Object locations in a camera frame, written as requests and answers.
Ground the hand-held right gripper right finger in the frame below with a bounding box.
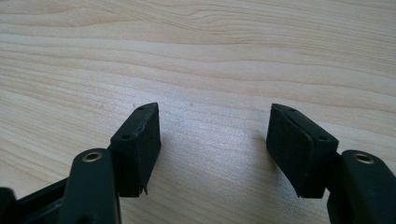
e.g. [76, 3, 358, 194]
[266, 103, 340, 199]

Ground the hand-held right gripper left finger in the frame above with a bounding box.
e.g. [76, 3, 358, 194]
[110, 102, 162, 198]

